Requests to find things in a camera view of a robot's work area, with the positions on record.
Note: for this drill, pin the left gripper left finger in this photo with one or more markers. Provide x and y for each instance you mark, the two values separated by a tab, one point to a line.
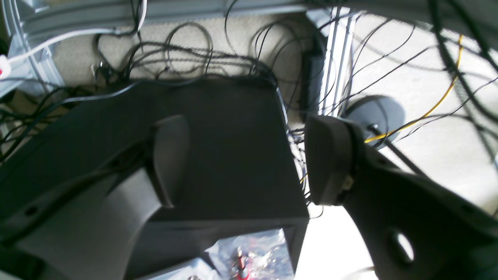
86	228

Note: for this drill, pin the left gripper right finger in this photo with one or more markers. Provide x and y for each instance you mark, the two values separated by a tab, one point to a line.
414	228

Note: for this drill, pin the round grey stand base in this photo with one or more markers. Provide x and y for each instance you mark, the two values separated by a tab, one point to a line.
376	115

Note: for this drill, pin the clear plastic bag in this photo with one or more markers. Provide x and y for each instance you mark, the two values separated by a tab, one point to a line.
262	255

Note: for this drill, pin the black equipment box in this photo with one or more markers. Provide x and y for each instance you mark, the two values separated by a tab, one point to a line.
240	176

